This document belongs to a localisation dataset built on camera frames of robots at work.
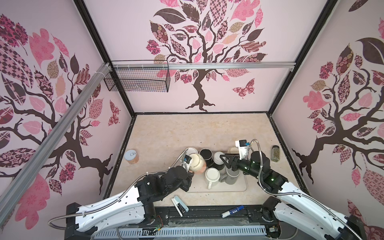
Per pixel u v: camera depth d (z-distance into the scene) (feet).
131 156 2.95
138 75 3.11
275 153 3.04
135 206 1.48
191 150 2.91
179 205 2.47
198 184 2.85
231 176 2.50
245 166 2.10
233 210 2.44
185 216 2.44
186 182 1.66
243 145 2.16
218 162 2.72
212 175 2.61
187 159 1.98
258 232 2.29
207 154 2.81
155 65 3.01
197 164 2.15
